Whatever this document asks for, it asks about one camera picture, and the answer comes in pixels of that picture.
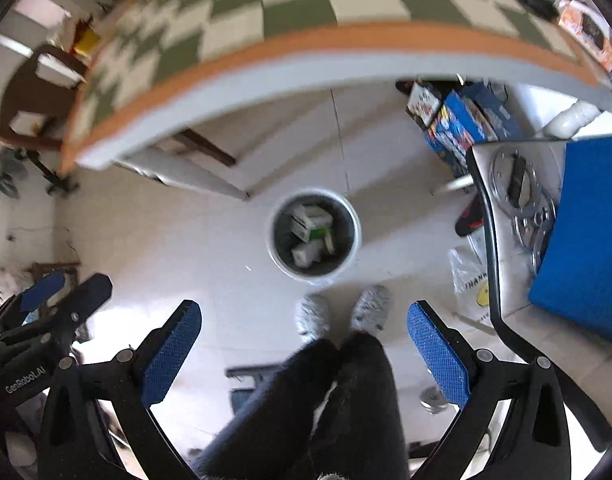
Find orange snack packet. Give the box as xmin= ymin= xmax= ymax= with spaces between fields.
xmin=558 ymin=0 xmax=612 ymax=73

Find black framed chair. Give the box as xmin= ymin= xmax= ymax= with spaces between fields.
xmin=466 ymin=140 xmax=612 ymax=452

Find right grey slipper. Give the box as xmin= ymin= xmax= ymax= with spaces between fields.
xmin=349 ymin=285 xmax=391 ymax=337

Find silver metal ring plates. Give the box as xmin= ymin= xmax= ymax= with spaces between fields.
xmin=490 ymin=148 xmax=557 ymax=276

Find black red flip flop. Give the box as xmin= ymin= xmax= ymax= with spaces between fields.
xmin=455 ymin=194 xmax=484 ymax=237

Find blue foam cushion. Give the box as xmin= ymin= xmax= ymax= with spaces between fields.
xmin=528 ymin=136 xmax=612 ymax=341

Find white round trash bin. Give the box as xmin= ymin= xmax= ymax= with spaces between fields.
xmin=267 ymin=188 xmax=362 ymax=286

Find yellow bin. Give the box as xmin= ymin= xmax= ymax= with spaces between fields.
xmin=72 ymin=28 xmax=100 ymax=56

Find left grey slipper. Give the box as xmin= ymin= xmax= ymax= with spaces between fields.
xmin=295 ymin=294 xmax=331 ymax=344

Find white smiley plastic bag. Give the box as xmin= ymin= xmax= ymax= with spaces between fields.
xmin=448 ymin=245 xmax=492 ymax=328

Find blue colourful carton box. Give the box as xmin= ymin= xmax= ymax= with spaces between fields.
xmin=424 ymin=81 xmax=526 ymax=178

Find dark wooden chair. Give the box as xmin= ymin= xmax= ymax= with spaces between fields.
xmin=0 ymin=44 xmax=88 ymax=152

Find black round lid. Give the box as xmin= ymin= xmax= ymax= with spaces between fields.
xmin=517 ymin=0 xmax=560 ymax=23

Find white blue medicine box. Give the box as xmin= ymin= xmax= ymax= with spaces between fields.
xmin=291 ymin=240 xmax=327 ymax=269

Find green white box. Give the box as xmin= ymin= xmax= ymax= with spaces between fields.
xmin=291 ymin=204 xmax=333 ymax=243

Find grey slipper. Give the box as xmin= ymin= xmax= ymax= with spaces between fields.
xmin=349 ymin=285 xmax=391 ymax=337
xmin=295 ymin=294 xmax=331 ymax=344

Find black gold gift box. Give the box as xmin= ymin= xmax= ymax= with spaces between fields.
xmin=407 ymin=80 xmax=443 ymax=129

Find green white checkered mat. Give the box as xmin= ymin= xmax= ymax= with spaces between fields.
xmin=61 ymin=0 xmax=605 ymax=170

